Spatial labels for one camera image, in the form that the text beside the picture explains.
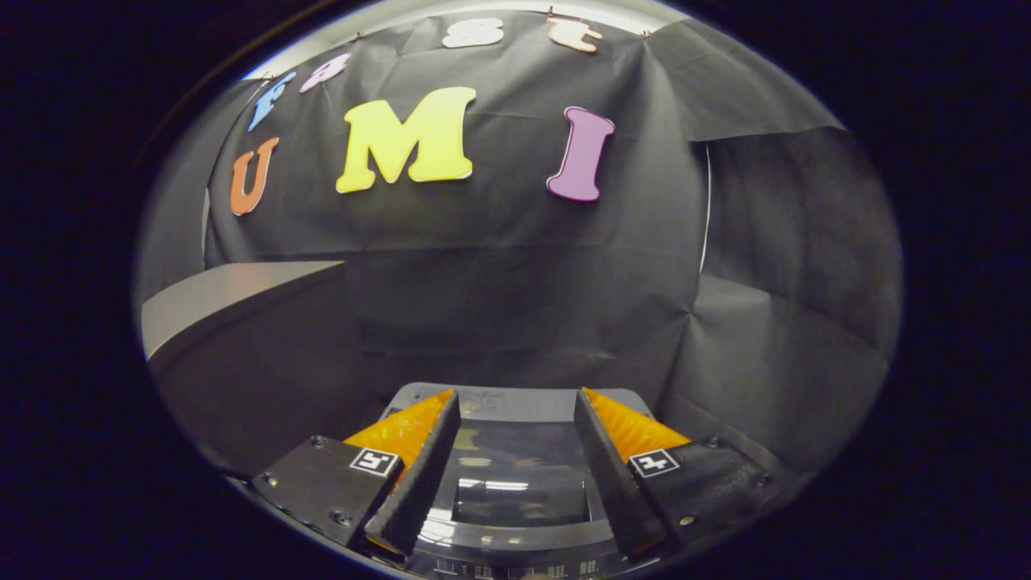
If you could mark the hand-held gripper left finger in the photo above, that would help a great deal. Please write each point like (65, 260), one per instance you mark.
(427, 475)

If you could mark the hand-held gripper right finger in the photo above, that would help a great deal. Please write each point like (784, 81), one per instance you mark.
(604, 475)

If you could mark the grey washing machine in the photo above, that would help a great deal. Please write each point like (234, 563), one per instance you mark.
(515, 401)

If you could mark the black backdrop cloth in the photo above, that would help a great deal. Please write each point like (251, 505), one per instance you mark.
(515, 266)

